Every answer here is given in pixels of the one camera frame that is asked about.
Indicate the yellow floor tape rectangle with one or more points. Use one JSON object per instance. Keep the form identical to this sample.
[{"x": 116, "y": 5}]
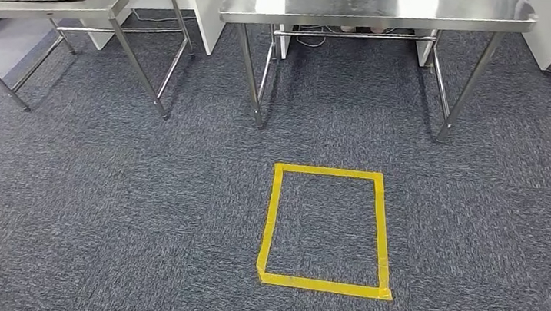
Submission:
[{"x": 320, "y": 285}]

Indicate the steel table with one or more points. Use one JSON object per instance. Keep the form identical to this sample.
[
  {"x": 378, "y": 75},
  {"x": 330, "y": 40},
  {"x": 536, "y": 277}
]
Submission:
[{"x": 100, "y": 1}]

